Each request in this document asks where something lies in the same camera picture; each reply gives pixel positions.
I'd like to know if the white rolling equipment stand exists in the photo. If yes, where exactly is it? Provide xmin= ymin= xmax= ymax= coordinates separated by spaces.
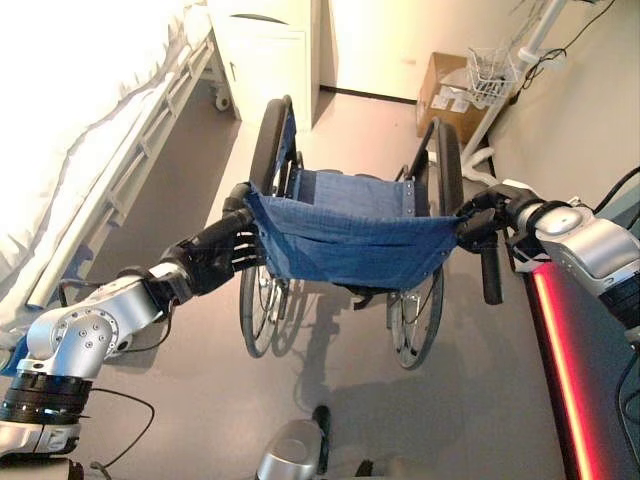
xmin=459 ymin=0 xmax=576 ymax=184

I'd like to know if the black cable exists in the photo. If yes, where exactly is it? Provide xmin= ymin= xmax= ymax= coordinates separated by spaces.
xmin=74 ymin=387 xmax=156 ymax=471

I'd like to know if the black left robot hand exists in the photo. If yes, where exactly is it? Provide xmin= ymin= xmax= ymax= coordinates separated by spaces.
xmin=160 ymin=183 xmax=261 ymax=301

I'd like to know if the white hospital bed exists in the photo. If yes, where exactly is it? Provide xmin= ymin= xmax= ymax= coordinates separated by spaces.
xmin=0 ymin=0 xmax=240 ymax=376

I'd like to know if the white bedside cabinet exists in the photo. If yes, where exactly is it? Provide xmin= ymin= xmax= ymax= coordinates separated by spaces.
xmin=207 ymin=0 xmax=322 ymax=132

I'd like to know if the dark cabinet with red strip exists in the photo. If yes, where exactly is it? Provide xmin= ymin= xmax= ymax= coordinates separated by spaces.
xmin=519 ymin=187 xmax=640 ymax=480

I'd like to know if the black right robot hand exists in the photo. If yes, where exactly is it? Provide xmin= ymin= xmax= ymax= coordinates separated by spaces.
xmin=455 ymin=185 xmax=537 ymax=252

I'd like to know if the silver robot leg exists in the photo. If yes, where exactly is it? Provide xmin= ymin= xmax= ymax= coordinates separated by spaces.
xmin=254 ymin=404 xmax=334 ymax=480

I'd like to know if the white wire basket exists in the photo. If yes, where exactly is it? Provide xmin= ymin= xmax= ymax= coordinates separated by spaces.
xmin=467 ymin=47 xmax=523 ymax=107

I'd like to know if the brown cardboard box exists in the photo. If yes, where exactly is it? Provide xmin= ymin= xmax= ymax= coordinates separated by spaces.
xmin=416 ymin=51 xmax=512 ymax=146

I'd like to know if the blue fabric wheelchair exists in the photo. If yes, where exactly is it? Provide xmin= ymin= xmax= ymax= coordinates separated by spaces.
xmin=238 ymin=94 xmax=504 ymax=371

